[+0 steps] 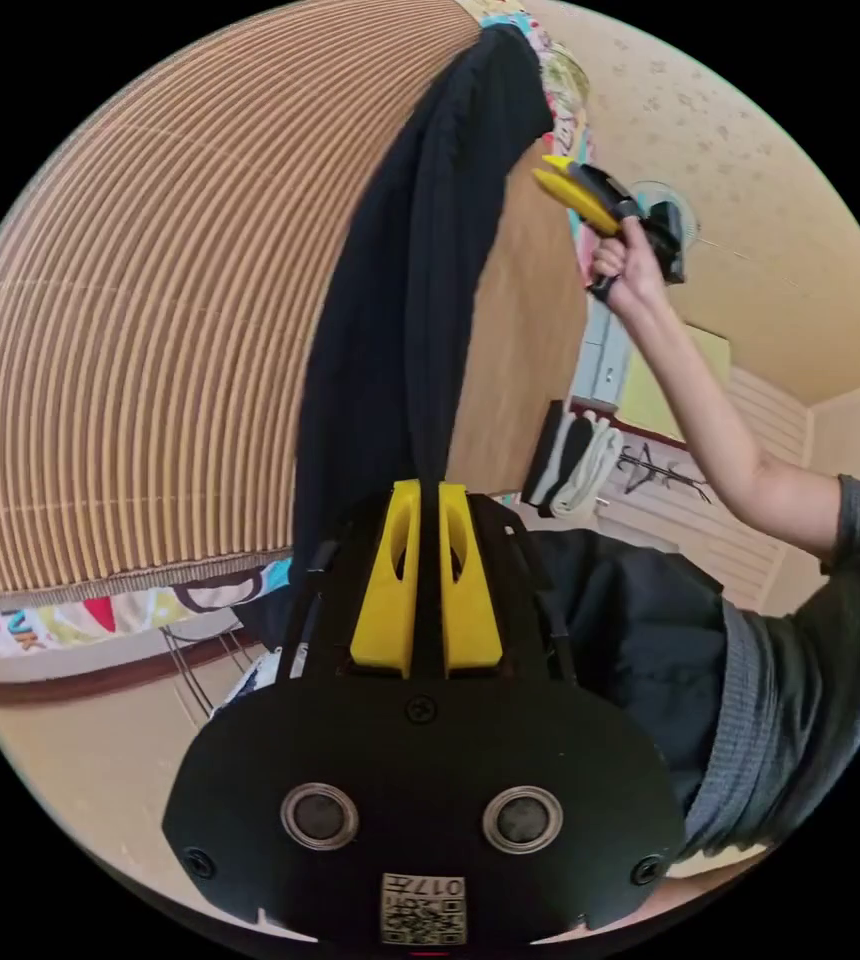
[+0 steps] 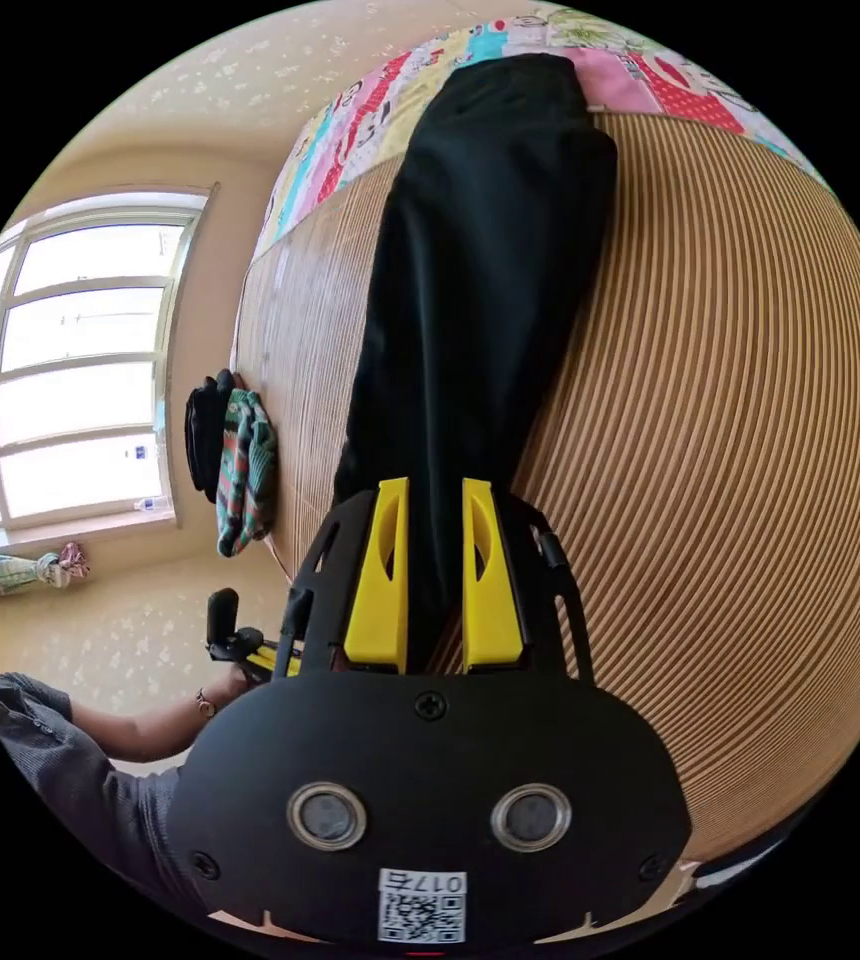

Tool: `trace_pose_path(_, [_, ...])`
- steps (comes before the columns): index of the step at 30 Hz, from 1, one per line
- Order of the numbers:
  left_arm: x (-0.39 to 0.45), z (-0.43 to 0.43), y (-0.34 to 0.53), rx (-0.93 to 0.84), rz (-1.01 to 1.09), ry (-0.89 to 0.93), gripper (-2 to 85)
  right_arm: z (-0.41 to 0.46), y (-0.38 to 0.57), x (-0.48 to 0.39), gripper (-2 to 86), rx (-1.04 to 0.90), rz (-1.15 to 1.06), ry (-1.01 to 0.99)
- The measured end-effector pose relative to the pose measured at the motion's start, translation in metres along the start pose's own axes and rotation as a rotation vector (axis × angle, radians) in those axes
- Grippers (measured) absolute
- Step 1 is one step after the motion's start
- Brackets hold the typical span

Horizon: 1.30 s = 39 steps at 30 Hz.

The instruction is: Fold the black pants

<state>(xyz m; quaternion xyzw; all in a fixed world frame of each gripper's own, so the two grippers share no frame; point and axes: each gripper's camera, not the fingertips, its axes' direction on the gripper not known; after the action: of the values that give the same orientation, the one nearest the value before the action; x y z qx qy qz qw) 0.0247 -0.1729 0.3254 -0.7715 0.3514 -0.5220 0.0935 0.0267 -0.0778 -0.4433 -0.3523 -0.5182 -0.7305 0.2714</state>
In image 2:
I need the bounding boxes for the person's left hand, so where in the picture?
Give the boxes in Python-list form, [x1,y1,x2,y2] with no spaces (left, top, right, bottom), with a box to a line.
[213,662,272,709]

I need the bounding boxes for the black pants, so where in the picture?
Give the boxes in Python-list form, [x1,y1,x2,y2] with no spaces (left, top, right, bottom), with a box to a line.
[330,52,620,670]

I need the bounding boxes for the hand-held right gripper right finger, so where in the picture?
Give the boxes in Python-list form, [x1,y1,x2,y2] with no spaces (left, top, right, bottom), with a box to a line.
[462,476,529,672]

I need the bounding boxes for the window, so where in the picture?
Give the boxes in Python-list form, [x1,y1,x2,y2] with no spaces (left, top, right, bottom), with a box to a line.
[0,185,217,535]

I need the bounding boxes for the person's left forearm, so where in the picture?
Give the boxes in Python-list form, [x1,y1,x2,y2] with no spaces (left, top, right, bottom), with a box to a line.
[68,685,230,760]

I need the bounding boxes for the bed with woven mat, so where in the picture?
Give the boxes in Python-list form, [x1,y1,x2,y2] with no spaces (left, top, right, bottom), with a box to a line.
[230,1,860,865]

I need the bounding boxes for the person's body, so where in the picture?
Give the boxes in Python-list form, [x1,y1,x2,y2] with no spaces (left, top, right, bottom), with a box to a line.
[0,671,208,913]

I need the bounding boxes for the tied patterned curtain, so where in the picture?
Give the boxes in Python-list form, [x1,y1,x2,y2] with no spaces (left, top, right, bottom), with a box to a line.
[0,541,92,603]

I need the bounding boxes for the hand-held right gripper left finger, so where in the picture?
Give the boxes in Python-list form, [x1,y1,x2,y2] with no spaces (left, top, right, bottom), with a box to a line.
[343,476,410,672]

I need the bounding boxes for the pile of clothes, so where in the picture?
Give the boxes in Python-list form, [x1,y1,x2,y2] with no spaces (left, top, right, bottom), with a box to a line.
[183,368,278,559]

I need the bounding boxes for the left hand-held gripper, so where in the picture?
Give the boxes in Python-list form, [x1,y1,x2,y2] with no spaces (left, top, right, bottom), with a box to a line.
[204,626,304,682]

